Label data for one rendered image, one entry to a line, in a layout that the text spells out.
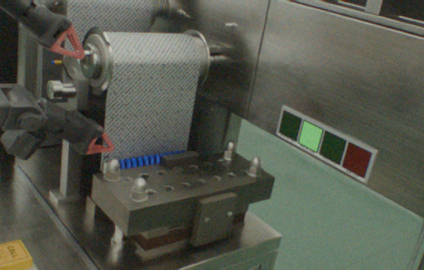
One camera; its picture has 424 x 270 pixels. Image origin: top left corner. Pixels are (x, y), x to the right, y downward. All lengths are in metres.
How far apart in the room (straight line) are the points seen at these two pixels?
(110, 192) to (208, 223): 0.23
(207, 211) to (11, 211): 0.44
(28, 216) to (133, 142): 0.28
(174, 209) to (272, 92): 0.35
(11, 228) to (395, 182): 0.78
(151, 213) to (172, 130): 0.27
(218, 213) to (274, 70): 0.34
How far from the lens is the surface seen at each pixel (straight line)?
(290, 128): 1.09
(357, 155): 0.99
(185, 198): 1.03
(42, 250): 1.07
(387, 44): 0.95
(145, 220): 1.00
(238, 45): 1.21
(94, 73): 1.07
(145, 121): 1.14
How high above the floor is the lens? 1.53
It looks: 21 degrees down
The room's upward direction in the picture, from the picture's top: 10 degrees clockwise
